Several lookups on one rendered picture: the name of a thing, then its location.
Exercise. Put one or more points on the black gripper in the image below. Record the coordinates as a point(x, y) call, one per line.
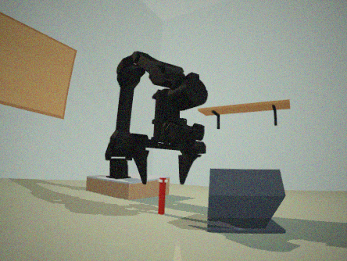
point(138, 142)

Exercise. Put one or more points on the red peg with white top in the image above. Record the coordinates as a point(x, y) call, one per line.
point(162, 188)

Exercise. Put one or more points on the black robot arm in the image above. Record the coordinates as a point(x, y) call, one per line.
point(184, 92)

